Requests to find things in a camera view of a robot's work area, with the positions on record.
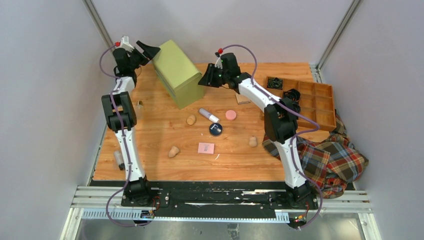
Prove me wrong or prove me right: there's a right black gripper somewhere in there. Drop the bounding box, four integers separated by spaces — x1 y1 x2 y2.
198 64 230 89

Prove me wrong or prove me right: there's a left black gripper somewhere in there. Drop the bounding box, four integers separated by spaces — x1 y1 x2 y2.
129 41 162 72

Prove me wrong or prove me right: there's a green metal drawer cabinet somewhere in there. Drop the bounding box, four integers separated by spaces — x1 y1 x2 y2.
153 39 205 110

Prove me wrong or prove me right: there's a clear glass perfume bottle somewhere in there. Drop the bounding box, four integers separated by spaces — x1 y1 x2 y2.
134 100 145 121

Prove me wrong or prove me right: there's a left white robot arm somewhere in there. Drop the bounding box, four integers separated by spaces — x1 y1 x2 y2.
101 35 161 207

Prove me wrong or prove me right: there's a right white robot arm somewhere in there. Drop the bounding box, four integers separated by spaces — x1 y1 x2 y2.
198 52 311 209

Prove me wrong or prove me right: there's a beige makeup sponge centre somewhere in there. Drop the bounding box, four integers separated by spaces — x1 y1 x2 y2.
186 114 197 126

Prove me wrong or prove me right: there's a beige makeup sponge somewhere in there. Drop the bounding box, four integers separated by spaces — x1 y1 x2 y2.
186 114 197 126
248 136 258 148
168 146 180 158

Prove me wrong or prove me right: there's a beige makeup sponge right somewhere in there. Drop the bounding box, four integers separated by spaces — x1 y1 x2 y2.
248 136 258 148

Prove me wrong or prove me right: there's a beige makeup sponge front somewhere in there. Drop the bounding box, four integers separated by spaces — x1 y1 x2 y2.
168 146 180 158

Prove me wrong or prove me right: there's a white cosmetic tube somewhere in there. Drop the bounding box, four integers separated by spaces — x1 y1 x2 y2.
198 108 220 123

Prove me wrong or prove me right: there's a pink round compact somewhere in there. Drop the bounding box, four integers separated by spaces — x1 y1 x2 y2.
225 110 237 121

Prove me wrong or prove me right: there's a dark blue round compact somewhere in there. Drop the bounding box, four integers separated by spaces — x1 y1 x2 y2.
209 123 223 137

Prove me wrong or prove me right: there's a pink square card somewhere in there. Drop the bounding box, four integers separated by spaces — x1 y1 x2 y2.
197 142 215 155

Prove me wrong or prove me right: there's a wooden compartment organizer tray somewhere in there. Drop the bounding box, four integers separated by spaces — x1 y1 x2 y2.
264 76 336 132

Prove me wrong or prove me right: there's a small clear bottle black cap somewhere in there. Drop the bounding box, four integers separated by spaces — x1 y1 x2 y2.
113 150 125 171

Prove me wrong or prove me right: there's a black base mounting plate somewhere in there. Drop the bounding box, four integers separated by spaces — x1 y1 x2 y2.
73 181 319 223

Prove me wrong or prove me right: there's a plaid flannel shirt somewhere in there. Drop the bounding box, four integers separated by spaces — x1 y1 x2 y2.
262 114 370 200

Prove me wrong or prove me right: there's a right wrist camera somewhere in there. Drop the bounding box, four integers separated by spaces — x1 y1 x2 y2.
214 52 223 69

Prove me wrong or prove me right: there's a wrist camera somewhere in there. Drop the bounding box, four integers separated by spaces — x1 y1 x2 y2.
214 52 223 69
119 35 135 52

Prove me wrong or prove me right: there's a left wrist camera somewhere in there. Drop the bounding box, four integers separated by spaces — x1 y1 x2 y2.
119 35 135 52

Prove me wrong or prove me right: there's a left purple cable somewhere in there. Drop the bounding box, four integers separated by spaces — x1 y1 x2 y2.
99 41 157 228

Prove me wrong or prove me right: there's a purple cable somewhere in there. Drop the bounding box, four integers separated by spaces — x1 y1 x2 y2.
99 41 157 228
214 44 324 230

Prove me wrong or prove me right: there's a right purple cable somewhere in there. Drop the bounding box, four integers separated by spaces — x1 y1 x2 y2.
214 44 324 230

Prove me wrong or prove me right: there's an aluminium frame rail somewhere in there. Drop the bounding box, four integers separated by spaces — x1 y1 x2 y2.
60 181 382 240

